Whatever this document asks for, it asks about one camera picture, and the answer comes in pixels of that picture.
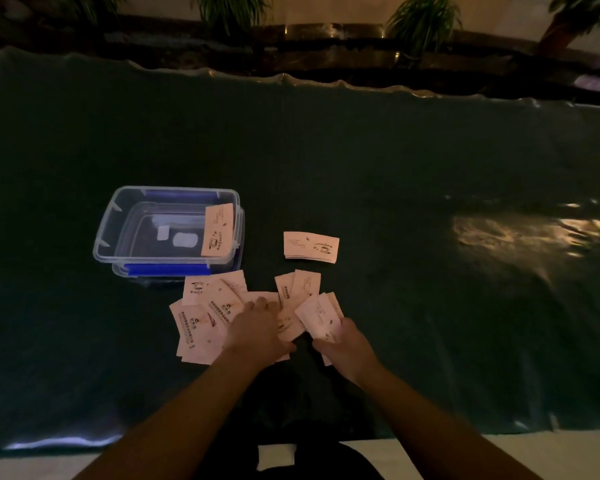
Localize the person's left hand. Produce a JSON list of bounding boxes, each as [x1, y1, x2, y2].
[[221, 297, 298, 368]]

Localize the person's right hand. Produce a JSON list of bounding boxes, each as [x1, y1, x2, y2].
[[312, 317, 382, 388]]

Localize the white paper sachet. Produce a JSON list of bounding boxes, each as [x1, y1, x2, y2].
[[294, 292, 345, 367], [201, 203, 235, 258], [283, 231, 340, 265]]

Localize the person's left forearm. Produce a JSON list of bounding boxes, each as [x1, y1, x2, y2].
[[72, 346, 281, 480]]

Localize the person's right forearm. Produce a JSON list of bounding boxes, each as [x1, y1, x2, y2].
[[359, 367, 543, 480]]

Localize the pile of white packets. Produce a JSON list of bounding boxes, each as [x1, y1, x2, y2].
[[168, 269, 322, 366]]

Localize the person's dark trousers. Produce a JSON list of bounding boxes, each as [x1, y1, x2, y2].
[[194, 420, 387, 480]]

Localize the dark green table cover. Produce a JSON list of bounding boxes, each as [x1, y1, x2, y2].
[[0, 47, 600, 458]]

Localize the clear plastic box blue clasps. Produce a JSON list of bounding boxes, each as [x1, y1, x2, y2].
[[92, 186, 245, 286]]

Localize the dark stone planter ledge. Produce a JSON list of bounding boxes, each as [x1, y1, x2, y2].
[[0, 14, 600, 107]]

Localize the green potted plant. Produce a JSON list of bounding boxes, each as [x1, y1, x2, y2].
[[385, 0, 462, 59], [50, 0, 127, 25], [194, 0, 274, 36], [534, 0, 600, 57]]

